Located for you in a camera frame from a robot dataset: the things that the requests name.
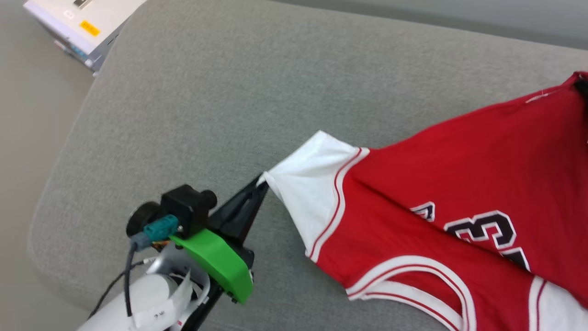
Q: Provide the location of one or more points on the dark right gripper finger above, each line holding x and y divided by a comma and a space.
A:
582, 87

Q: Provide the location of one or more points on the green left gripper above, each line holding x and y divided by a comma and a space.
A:
220, 262

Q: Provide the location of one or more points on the red basketball jersey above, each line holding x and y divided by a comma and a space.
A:
459, 220

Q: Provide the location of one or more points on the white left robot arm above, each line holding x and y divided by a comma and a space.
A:
147, 299

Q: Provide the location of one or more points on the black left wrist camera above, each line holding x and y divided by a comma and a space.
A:
183, 209

